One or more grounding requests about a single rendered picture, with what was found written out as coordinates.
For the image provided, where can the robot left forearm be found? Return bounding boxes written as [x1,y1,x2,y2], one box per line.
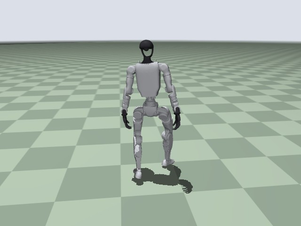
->
[121,87,130,113]

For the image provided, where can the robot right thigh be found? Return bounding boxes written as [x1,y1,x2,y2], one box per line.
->
[157,106,173,141]

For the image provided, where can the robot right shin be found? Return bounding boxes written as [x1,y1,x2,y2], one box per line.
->
[163,133,173,161]

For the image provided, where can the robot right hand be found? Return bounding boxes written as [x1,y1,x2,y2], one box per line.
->
[173,107,181,130]

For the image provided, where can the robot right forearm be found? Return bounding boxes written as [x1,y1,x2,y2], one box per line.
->
[168,85,181,113]

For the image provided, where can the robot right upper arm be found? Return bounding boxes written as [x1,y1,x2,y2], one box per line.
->
[158,63,173,93]

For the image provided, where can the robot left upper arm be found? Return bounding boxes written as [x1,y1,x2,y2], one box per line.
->
[126,65,136,95]

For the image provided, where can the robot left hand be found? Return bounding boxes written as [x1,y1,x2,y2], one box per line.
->
[121,109,131,129]

